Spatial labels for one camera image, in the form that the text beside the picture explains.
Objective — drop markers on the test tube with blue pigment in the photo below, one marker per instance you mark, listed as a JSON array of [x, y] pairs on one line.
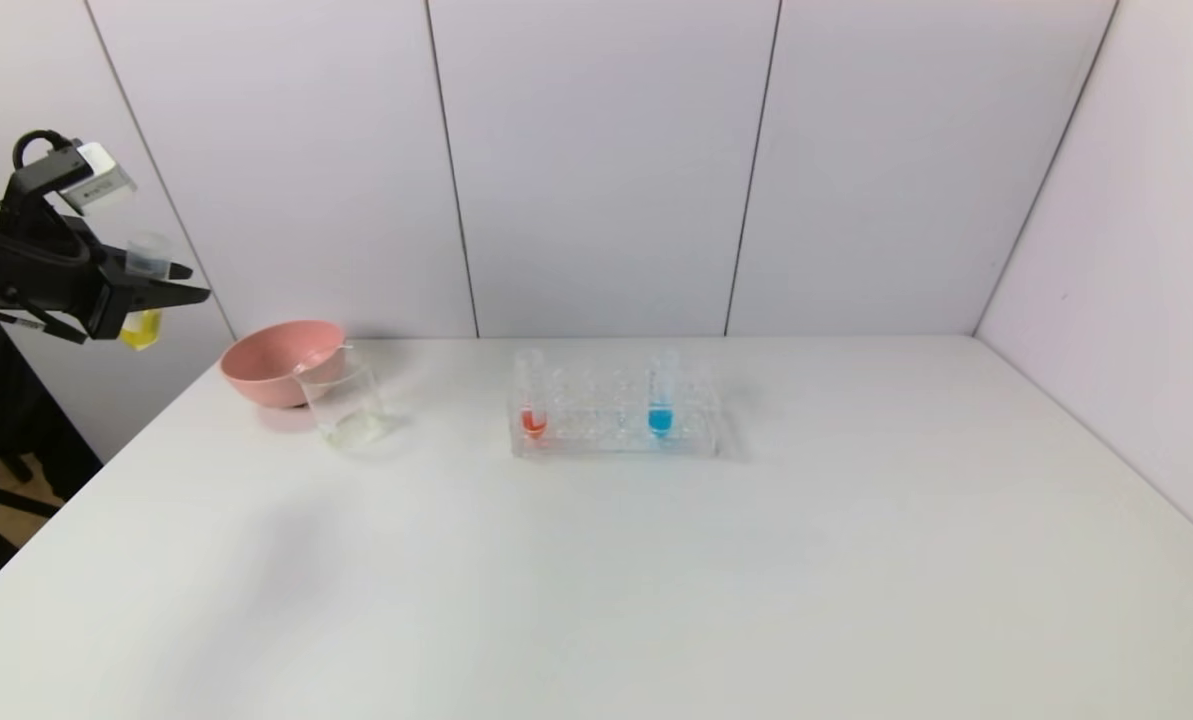
[[660, 421]]

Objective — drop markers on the clear acrylic test tube rack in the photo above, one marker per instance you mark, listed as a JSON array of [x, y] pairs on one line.
[[601, 445]]

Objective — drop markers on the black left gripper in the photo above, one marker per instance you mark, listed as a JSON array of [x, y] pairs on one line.
[[106, 296]]

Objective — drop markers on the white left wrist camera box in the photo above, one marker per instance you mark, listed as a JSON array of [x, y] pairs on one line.
[[101, 180]]

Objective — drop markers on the clear glass beaker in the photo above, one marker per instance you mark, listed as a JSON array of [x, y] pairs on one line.
[[351, 415]]

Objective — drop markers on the test tube with red pigment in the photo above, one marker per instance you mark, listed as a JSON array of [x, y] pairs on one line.
[[534, 422]]

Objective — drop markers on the test tube with yellow pigment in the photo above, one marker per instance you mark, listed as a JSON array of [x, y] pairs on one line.
[[144, 328]]

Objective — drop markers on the pink plastic bowl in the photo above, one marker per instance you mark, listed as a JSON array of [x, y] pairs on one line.
[[261, 365]]

